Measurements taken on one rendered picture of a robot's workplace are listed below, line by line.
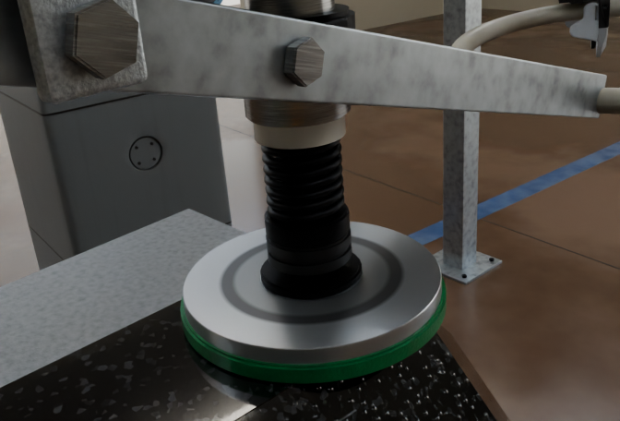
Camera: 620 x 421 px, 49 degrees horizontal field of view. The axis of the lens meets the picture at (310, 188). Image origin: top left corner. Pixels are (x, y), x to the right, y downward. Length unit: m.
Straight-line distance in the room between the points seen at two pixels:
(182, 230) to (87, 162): 0.79
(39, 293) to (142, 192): 0.93
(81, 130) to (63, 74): 1.19
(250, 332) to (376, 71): 0.21
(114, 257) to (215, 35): 0.38
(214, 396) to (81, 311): 0.18
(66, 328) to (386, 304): 0.27
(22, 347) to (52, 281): 0.11
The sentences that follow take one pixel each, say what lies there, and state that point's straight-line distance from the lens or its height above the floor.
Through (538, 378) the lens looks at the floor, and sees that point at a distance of 1.87.
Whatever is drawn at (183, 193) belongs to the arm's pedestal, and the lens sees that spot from 1.63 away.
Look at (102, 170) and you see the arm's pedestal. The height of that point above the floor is 0.65.
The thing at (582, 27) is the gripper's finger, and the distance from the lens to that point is 1.26.
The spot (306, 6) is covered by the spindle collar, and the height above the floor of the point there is 1.06.
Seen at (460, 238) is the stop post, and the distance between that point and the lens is 2.25.
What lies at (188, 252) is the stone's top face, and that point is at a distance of 0.69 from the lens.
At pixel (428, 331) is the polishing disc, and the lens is 0.52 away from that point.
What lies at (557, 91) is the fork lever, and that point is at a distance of 0.74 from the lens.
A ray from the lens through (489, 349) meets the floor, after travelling 1.95.
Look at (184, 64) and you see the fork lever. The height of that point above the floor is 1.05.
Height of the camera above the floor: 1.12
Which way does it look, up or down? 22 degrees down
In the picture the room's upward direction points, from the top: 4 degrees counter-clockwise
